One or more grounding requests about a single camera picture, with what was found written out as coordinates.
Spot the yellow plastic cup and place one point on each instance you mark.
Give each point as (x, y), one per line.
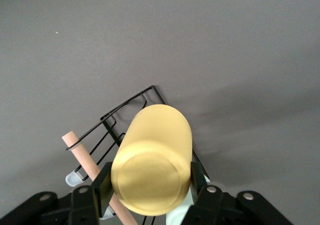
(155, 160)

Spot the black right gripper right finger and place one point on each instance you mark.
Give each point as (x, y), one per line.
(205, 197)

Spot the pale green plastic cup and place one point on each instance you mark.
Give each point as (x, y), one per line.
(180, 212)

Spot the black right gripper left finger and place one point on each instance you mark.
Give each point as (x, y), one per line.
(86, 202)

